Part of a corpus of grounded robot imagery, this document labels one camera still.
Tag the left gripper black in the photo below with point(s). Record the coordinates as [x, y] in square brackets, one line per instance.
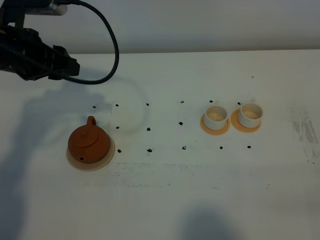
[62, 65]

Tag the brown clay teapot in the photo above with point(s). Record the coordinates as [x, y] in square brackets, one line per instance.
[89, 143]

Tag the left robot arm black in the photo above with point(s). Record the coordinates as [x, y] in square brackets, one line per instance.
[22, 50]

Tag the beige round teapot coaster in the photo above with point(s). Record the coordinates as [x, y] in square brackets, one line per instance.
[92, 166]

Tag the left white teacup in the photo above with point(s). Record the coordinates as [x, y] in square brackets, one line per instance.
[215, 116]

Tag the white teacup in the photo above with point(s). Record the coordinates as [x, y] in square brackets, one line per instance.
[215, 116]
[250, 115]

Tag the left orange saucer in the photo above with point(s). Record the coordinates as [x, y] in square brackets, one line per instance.
[214, 132]

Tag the orange saucer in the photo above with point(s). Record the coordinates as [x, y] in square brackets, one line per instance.
[236, 124]
[214, 132]

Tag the right orange saucer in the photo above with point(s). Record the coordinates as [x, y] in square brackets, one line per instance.
[236, 124]

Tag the right white teacup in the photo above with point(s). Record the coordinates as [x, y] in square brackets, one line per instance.
[250, 115]

